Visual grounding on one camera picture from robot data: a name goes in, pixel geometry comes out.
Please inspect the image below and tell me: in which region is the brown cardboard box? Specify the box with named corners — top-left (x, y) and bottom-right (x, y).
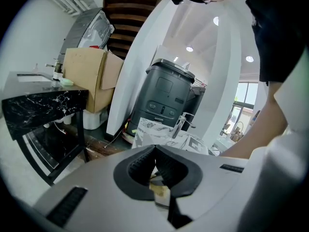
top-left (61, 47), bottom-right (125, 114)

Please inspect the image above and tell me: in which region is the white sink basin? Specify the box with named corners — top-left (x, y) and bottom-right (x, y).
top-left (17, 73), bottom-right (53, 83)

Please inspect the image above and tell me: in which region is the white marble counter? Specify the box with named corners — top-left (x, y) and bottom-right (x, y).
top-left (131, 116), bottom-right (219, 156)

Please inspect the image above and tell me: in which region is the person's right forearm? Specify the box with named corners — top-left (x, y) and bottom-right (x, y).
top-left (218, 80), bottom-right (289, 160)

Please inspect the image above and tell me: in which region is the dark grey cleaning robot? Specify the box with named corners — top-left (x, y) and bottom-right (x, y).
top-left (122, 58), bottom-right (197, 145)

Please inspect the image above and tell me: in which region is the tall chrome faucet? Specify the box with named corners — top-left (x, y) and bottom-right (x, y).
top-left (170, 112), bottom-right (197, 140)

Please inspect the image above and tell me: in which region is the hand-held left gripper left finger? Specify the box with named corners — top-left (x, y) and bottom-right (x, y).
top-left (112, 144), bottom-right (156, 201)

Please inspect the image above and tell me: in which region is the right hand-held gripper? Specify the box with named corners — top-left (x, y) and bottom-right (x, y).
top-left (182, 135), bottom-right (219, 157)

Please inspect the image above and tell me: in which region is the dark wooden staircase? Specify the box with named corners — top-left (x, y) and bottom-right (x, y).
top-left (102, 0), bottom-right (163, 60)

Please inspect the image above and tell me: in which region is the large glass window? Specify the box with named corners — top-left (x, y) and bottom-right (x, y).
top-left (231, 81), bottom-right (259, 136)

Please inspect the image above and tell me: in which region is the black marble sink counter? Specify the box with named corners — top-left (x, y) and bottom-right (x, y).
top-left (1, 71), bottom-right (90, 187)

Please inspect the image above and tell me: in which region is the grey wrapped appliance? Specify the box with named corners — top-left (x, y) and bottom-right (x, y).
top-left (62, 7), bottom-right (114, 55)

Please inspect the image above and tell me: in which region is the yellow scrubbing sponge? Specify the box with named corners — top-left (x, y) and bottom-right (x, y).
top-left (149, 170), bottom-right (171, 209)

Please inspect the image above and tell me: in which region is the white drain pipe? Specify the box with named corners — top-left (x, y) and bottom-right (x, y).
top-left (43, 113), bottom-right (76, 133)

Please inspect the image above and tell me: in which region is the white plastic container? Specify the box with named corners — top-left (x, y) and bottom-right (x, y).
top-left (83, 108), bottom-right (110, 131)

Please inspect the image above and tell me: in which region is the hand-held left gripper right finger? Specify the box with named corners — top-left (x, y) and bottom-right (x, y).
top-left (155, 144), bottom-right (203, 198)

